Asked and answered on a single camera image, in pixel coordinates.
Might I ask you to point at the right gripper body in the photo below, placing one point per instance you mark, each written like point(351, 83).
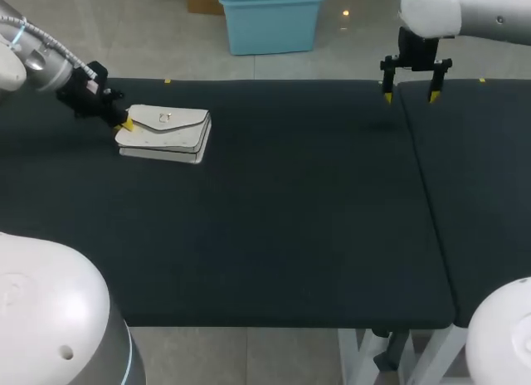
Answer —
point(418, 53)

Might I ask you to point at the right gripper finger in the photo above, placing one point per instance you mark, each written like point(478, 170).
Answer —
point(436, 86)
point(387, 86)

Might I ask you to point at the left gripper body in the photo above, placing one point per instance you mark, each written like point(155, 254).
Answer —
point(85, 92)

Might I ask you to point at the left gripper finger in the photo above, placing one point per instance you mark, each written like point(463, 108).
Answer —
point(123, 120)

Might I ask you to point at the white flap handbag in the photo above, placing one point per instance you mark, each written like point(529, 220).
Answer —
point(166, 134)

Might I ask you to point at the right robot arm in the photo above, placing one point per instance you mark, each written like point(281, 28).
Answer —
point(477, 11)

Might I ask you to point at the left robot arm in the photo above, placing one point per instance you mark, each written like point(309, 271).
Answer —
point(37, 65)

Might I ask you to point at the blue plastic bin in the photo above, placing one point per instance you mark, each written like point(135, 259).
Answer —
point(271, 22)

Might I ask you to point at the cardboard box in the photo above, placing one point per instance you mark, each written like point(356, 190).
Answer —
point(204, 0)

